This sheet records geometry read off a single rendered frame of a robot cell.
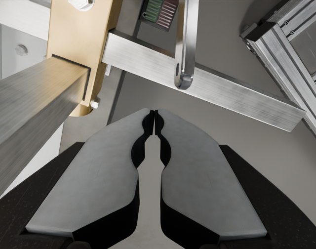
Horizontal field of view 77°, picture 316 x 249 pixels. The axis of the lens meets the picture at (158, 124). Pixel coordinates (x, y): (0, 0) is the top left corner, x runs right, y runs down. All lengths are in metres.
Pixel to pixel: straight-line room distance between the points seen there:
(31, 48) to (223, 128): 1.04
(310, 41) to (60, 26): 0.91
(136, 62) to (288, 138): 1.32
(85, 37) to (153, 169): 1.25
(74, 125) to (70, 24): 0.23
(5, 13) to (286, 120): 0.31
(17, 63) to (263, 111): 0.45
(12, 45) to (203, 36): 0.79
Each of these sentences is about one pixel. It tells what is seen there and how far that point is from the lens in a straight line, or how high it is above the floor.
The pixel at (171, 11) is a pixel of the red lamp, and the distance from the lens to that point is 0.32.
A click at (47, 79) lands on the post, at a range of 0.17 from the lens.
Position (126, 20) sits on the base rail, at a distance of 0.33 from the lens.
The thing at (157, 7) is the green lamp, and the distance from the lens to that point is 0.32.
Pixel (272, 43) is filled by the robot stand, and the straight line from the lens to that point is 0.91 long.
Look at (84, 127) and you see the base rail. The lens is 0.41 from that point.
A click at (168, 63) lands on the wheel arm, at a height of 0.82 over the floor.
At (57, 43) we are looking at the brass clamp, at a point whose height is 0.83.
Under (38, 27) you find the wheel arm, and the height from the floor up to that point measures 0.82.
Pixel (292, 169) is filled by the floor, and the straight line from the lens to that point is 1.66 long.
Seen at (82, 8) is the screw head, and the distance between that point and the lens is 0.20.
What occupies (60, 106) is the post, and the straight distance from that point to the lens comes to 0.17.
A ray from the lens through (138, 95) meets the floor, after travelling 1.11.
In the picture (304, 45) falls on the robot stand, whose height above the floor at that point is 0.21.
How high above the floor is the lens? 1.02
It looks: 60 degrees down
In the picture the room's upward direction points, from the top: 179 degrees counter-clockwise
